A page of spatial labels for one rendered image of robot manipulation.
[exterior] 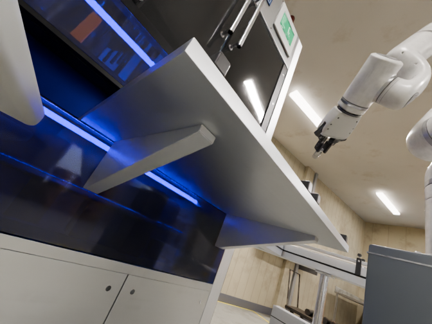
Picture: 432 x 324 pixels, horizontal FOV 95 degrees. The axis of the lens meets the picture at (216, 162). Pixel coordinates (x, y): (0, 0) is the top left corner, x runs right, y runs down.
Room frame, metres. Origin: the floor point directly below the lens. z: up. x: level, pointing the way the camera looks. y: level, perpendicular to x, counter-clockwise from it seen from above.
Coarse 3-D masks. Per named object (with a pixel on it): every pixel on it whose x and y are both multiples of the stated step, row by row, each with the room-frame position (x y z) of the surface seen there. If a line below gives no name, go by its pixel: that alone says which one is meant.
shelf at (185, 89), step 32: (160, 64) 0.16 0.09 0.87; (192, 64) 0.14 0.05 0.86; (128, 96) 0.24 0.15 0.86; (160, 96) 0.21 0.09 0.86; (192, 96) 0.18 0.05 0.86; (224, 96) 0.17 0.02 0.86; (96, 128) 0.44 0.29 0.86; (128, 128) 0.36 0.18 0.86; (160, 128) 0.30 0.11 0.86; (224, 128) 0.22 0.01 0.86; (256, 128) 0.21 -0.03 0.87; (192, 160) 0.38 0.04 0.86; (224, 160) 0.31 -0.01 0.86; (256, 160) 0.26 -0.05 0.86; (224, 192) 0.51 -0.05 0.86; (256, 192) 0.40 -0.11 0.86; (288, 192) 0.33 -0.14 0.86; (288, 224) 0.56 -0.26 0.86; (320, 224) 0.43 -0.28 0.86
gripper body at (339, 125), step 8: (328, 112) 0.51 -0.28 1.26; (336, 112) 0.48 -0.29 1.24; (344, 112) 0.47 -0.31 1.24; (328, 120) 0.51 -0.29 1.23; (336, 120) 0.50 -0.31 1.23; (344, 120) 0.49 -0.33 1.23; (352, 120) 0.49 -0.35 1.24; (328, 128) 0.53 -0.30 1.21; (336, 128) 0.52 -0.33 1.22; (344, 128) 0.52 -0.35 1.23; (352, 128) 0.51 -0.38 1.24; (328, 136) 0.56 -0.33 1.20; (336, 136) 0.55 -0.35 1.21; (344, 136) 0.55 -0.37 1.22
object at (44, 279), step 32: (0, 256) 0.46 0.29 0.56; (32, 256) 0.49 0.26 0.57; (64, 256) 0.52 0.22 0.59; (96, 256) 0.56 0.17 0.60; (0, 288) 0.48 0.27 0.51; (32, 288) 0.51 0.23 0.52; (64, 288) 0.54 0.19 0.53; (96, 288) 0.59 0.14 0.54; (128, 288) 0.64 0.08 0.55; (160, 288) 0.71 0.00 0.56; (192, 288) 0.79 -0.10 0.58; (0, 320) 0.50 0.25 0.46; (32, 320) 0.53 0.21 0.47; (64, 320) 0.57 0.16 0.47; (96, 320) 0.61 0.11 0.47; (128, 320) 0.67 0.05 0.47; (160, 320) 0.74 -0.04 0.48; (192, 320) 0.83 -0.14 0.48
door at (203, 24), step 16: (144, 0) 0.40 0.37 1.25; (160, 0) 0.42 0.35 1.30; (176, 0) 0.44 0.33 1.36; (192, 0) 0.46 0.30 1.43; (208, 0) 0.49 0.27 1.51; (224, 0) 0.52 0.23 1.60; (240, 0) 0.56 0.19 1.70; (160, 16) 0.44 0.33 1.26; (176, 16) 0.46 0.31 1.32; (192, 16) 0.48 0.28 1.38; (208, 16) 0.51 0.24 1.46; (224, 16) 0.55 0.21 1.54; (160, 32) 0.45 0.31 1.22; (176, 32) 0.48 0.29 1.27; (192, 32) 0.50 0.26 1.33; (208, 32) 0.53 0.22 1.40; (176, 48) 0.49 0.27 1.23; (208, 48) 0.55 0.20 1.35
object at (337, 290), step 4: (336, 288) 4.95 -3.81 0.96; (336, 292) 4.89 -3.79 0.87; (340, 292) 5.05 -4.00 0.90; (344, 292) 5.14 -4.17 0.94; (348, 292) 5.25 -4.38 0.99; (336, 296) 4.91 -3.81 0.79; (344, 296) 4.81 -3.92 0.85; (348, 296) 4.67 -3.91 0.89; (352, 296) 5.36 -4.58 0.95; (356, 296) 5.46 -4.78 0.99; (336, 300) 4.90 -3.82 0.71; (352, 300) 4.97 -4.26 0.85; (356, 300) 4.54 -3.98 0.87; (360, 300) 5.58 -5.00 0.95; (336, 304) 4.89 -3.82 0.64; (360, 304) 5.38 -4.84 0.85; (336, 308) 4.90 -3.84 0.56; (332, 320) 4.92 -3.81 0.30
